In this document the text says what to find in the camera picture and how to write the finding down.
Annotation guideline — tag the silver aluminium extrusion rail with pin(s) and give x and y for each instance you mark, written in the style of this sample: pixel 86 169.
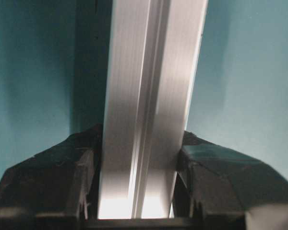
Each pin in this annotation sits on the silver aluminium extrusion rail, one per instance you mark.
pixel 153 54

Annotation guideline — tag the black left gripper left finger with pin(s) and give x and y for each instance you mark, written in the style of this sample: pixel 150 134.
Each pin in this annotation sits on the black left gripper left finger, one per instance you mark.
pixel 50 190

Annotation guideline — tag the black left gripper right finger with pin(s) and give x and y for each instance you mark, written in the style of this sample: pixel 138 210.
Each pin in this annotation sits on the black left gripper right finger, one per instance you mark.
pixel 223 189

